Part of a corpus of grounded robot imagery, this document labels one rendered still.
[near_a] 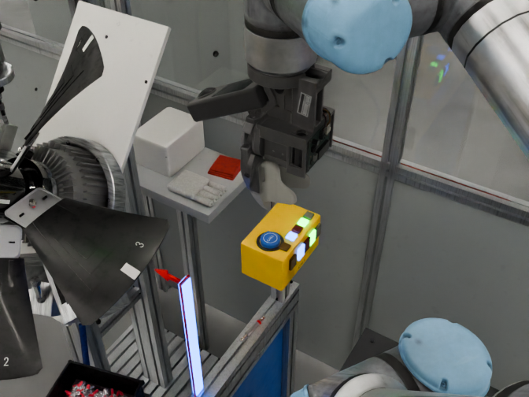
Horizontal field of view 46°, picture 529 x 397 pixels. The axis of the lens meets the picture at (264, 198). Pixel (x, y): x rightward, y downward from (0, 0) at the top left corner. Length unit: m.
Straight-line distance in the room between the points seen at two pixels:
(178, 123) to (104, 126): 0.39
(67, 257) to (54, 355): 1.39
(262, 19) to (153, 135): 1.15
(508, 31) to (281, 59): 0.21
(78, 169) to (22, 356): 0.38
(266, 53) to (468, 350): 0.45
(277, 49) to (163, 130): 1.15
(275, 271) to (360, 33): 0.80
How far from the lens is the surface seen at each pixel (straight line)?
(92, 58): 1.12
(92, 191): 1.33
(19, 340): 1.30
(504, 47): 0.54
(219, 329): 2.45
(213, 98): 0.71
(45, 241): 1.16
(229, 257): 2.17
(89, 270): 1.11
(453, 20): 0.57
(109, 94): 1.42
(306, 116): 0.66
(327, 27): 0.49
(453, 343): 0.83
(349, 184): 1.68
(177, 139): 1.71
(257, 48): 0.63
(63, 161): 1.31
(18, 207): 1.23
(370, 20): 0.49
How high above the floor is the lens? 1.95
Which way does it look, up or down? 41 degrees down
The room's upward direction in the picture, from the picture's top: straight up
